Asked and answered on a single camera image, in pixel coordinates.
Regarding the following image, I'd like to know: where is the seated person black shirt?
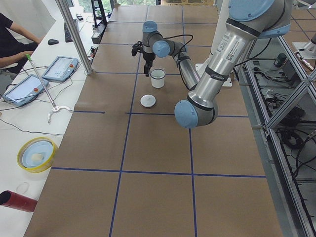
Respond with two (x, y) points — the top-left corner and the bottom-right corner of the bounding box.
(0, 13), (42, 74)

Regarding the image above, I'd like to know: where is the light blue plate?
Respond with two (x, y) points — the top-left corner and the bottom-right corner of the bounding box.
(22, 141), (54, 168)

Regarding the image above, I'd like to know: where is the black keyboard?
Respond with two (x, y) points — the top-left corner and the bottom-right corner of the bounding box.
(64, 23), (73, 42)

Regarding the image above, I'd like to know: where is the red cylinder tube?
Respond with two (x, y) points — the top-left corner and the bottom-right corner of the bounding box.
(0, 190), (38, 212)

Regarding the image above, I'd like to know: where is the far teach pendant tablet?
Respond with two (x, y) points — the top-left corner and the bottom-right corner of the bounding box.
(42, 56), (79, 82)

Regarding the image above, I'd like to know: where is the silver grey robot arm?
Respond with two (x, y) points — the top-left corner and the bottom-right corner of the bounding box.
(138, 0), (293, 128)

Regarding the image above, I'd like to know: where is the yellow tape roll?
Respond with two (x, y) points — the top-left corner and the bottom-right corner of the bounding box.
(17, 137), (58, 173)

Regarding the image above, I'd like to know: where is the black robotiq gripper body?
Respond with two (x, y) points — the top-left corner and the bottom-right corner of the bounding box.
(143, 52), (155, 66)

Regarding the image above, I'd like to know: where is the black computer mouse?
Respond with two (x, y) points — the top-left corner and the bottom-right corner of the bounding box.
(47, 39), (59, 45)

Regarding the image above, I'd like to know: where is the near teach pendant tablet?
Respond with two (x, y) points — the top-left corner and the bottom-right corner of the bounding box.
(3, 74), (44, 107)

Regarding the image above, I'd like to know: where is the metal reacher grabber tool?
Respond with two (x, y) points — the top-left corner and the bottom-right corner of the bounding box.
(26, 53), (73, 124)

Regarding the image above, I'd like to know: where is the aluminium side frame rail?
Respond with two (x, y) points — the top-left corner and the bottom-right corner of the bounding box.
(237, 37), (316, 237)

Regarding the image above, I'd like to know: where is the aluminium frame post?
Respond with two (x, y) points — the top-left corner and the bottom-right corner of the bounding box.
(56, 0), (93, 75)

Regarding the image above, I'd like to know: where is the teach pendant tablet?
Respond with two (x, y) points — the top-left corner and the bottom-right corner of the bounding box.
(42, 56), (79, 82)
(3, 74), (44, 107)

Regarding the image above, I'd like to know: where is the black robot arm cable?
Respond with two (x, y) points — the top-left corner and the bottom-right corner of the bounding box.
(161, 34), (198, 87)

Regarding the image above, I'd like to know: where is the white enamel cup blue rim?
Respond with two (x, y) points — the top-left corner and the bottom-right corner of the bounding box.
(150, 69), (165, 88)

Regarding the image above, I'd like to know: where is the white food piece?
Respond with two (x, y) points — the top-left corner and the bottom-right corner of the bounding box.
(31, 153), (44, 162)

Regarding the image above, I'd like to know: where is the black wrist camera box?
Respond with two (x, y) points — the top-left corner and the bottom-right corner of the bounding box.
(131, 41), (143, 57)

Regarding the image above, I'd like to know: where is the white round cup lid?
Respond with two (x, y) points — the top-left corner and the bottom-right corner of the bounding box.
(140, 94), (156, 108)

